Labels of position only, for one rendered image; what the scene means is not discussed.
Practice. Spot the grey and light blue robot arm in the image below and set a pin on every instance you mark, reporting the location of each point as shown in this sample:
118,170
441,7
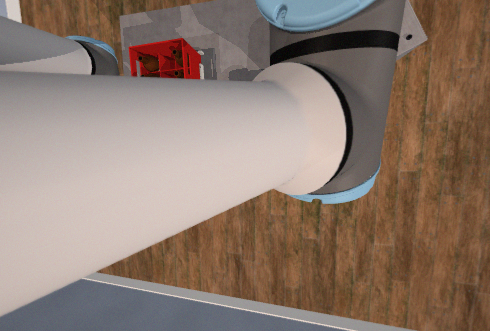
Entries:
95,167

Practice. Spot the red crate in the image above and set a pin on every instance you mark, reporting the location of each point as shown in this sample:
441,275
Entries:
167,63

